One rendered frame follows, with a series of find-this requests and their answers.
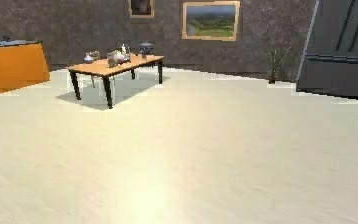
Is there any framed dark picture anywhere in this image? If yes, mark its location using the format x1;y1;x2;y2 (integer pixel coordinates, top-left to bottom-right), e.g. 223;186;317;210
128;0;155;19

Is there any orange cabinet with grey top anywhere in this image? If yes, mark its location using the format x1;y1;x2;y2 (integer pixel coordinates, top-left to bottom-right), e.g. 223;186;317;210
0;40;51;97

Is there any dark blue pot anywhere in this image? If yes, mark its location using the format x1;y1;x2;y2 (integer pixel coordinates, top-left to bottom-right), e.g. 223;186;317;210
139;41;154;60

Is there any dark grey door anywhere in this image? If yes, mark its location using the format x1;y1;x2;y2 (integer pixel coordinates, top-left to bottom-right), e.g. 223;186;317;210
295;0;358;100

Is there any framed landscape picture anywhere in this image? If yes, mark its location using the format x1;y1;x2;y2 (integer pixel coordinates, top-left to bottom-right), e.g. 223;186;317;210
181;0;241;42

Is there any wooden table with black legs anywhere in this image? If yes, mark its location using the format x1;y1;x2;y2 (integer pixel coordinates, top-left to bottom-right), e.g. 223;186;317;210
67;54;165;110

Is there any dark potted house plant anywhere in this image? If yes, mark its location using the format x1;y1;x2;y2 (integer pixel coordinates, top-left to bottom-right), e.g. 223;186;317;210
266;46;292;85

